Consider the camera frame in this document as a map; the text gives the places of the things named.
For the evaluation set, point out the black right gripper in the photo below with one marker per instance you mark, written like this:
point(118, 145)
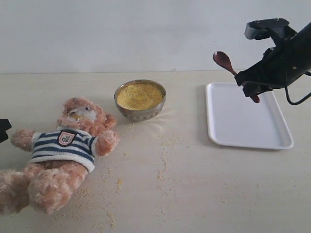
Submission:
point(290, 59)

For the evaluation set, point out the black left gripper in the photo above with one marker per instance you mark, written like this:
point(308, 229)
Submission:
point(5, 125)

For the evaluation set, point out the dark red wooden spoon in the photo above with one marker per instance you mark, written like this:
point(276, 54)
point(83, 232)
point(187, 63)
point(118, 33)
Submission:
point(221, 59)

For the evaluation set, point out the beige teddy bear striped sweater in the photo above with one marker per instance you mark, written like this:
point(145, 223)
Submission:
point(60, 160)

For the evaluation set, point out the white rectangular plastic tray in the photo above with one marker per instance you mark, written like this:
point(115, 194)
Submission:
point(236, 121)

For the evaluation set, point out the steel bowl of yellow grain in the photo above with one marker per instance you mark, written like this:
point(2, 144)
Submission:
point(140, 100)

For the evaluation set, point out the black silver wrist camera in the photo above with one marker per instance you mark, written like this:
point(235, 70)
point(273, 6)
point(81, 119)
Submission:
point(265, 28)

